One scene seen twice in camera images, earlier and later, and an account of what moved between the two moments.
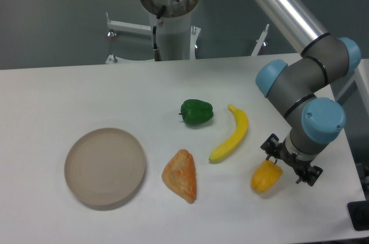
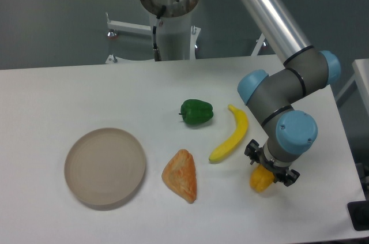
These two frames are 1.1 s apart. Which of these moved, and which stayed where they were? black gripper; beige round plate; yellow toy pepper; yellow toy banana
Moved: black gripper
Stayed: yellow toy pepper; yellow toy banana; beige round plate
